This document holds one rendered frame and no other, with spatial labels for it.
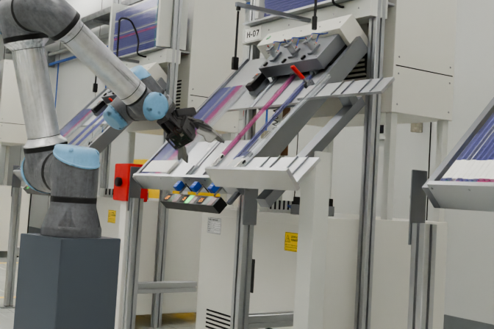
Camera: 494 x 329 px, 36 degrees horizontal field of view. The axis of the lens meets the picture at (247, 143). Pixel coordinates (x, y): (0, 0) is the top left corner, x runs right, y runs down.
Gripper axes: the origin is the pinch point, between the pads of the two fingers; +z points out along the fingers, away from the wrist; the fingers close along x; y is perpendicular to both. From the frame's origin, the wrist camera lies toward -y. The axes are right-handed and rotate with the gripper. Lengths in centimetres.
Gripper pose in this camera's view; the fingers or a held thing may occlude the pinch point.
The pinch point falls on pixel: (206, 151)
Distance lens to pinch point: 237.3
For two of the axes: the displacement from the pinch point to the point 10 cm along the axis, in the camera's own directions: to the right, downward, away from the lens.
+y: -1.4, 5.7, -8.1
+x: 7.9, -4.2, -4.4
